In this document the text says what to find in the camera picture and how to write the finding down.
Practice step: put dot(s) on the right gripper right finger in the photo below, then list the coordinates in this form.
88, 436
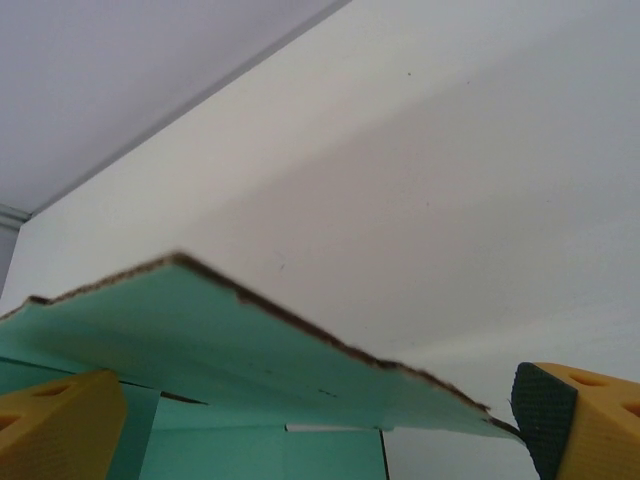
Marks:
590, 430

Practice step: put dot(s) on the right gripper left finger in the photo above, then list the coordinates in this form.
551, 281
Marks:
55, 430

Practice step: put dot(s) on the teal paper box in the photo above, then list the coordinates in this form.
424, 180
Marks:
225, 340

